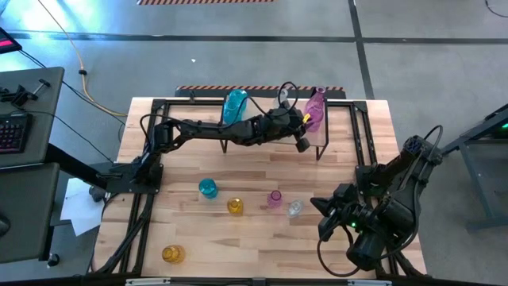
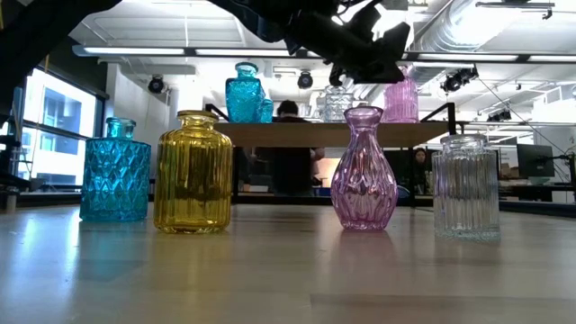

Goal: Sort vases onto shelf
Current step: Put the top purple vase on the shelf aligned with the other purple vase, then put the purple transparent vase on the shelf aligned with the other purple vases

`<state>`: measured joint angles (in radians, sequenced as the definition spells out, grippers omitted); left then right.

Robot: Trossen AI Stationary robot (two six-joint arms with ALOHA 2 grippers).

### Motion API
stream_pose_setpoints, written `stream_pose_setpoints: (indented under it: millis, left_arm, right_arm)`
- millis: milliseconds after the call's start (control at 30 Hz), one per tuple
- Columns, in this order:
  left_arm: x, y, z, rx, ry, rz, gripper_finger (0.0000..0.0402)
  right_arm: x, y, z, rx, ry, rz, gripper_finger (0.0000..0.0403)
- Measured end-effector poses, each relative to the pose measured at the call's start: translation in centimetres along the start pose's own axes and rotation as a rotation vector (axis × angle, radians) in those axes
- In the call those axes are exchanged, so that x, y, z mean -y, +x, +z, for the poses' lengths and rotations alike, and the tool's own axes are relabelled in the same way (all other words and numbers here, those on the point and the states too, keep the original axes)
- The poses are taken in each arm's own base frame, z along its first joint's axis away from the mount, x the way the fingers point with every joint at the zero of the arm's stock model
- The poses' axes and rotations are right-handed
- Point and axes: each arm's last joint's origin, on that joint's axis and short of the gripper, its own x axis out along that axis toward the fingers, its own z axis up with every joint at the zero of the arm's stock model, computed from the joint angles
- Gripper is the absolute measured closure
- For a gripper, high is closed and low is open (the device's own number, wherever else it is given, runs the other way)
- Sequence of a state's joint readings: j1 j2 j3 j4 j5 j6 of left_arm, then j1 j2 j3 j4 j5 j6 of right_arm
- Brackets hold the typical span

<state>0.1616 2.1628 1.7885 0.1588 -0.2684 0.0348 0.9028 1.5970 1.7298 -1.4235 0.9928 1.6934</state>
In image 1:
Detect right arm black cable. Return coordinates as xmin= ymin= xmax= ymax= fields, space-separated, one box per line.
xmin=316 ymin=125 xmax=445 ymax=278

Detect black floor cable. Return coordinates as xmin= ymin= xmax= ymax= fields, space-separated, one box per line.
xmin=484 ymin=0 xmax=508 ymax=19
xmin=17 ymin=49 xmax=127 ymax=127

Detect orange black hazard stripe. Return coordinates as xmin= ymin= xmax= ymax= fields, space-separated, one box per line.
xmin=137 ymin=0 xmax=275 ymax=6

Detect pink tall-necked glass vase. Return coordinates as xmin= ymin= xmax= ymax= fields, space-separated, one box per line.
xmin=305 ymin=85 xmax=328 ymax=116

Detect yellow ribbed cylinder glass vase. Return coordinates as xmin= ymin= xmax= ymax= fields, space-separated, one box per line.
xmin=226 ymin=197 xmax=245 ymax=217

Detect thin black desk cable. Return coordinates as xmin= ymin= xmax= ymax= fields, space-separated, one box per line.
xmin=23 ymin=109 xmax=102 ymax=152

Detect clear ribbed bulbous glass vase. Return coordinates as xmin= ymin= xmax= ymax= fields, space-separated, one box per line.
xmin=275 ymin=87 xmax=291 ymax=106

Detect black computer keyboard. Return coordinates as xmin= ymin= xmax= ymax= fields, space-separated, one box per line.
xmin=0 ymin=112 xmax=35 ymax=155

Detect dark grey desk top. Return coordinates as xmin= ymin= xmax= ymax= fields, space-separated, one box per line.
xmin=0 ymin=161 xmax=61 ymax=265

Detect grey metal bracket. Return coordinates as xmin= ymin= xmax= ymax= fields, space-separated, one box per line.
xmin=347 ymin=279 xmax=393 ymax=286
xmin=125 ymin=277 xmax=171 ymax=286

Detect black mat with striped edge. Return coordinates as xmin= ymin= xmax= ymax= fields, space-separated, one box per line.
xmin=174 ymin=84 xmax=347 ymax=100

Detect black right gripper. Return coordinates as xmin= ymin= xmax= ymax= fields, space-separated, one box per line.
xmin=311 ymin=183 xmax=376 ymax=239

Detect teal square glass vase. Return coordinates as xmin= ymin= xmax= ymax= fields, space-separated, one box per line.
xmin=221 ymin=101 xmax=244 ymax=126

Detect teal diamond-pattern cylinder vase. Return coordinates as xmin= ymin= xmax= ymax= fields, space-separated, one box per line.
xmin=198 ymin=178 xmax=219 ymax=199

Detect dark tablet screen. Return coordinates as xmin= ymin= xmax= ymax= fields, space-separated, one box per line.
xmin=0 ymin=26 xmax=23 ymax=55

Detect clear ribbed cylinder glass vase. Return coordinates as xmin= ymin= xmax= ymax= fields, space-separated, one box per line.
xmin=287 ymin=199 xmax=306 ymax=220

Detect grey metal cart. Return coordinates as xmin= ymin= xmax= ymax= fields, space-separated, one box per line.
xmin=440 ymin=102 xmax=508 ymax=231

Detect black support beam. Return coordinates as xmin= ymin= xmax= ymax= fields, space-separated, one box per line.
xmin=46 ymin=143 xmax=112 ymax=190

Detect dark grey caster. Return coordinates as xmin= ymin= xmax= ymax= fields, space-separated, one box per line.
xmin=87 ymin=184 xmax=108 ymax=203

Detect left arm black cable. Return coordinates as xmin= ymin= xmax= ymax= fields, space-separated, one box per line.
xmin=138 ymin=81 xmax=301 ymax=132

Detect black clamp tool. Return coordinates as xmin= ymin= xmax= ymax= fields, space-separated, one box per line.
xmin=0 ymin=78 xmax=52 ymax=107

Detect black metal rig frame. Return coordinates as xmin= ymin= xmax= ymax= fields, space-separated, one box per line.
xmin=85 ymin=97 xmax=437 ymax=286

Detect yellow floor cable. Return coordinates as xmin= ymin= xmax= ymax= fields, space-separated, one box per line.
xmin=37 ymin=0 xmax=129 ymax=118

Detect pink faceted bulbous glass vase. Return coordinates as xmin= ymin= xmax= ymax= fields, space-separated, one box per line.
xmin=266 ymin=189 xmax=284 ymax=210

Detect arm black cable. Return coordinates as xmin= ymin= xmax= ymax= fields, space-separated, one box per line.
xmin=316 ymin=125 xmax=445 ymax=278
xmin=138 ymin=81 xmax=301 ymax=132

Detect white paper sheets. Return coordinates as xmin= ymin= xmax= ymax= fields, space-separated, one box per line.
xmin=60 ymin=177 xmax=105 ymax=238

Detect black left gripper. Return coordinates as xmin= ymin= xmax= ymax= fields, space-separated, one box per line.
xmin=270 ymin=103 xmax=311 ymax=154

